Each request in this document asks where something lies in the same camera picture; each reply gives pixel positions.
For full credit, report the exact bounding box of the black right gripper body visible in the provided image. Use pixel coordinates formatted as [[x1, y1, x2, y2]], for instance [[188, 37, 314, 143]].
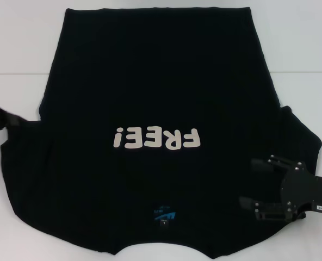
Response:
[[280, 160, 322, 223]]

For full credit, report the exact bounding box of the black shirt with FREE print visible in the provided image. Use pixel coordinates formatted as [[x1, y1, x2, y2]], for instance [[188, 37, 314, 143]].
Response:
[[0, 7, 322, 261]]

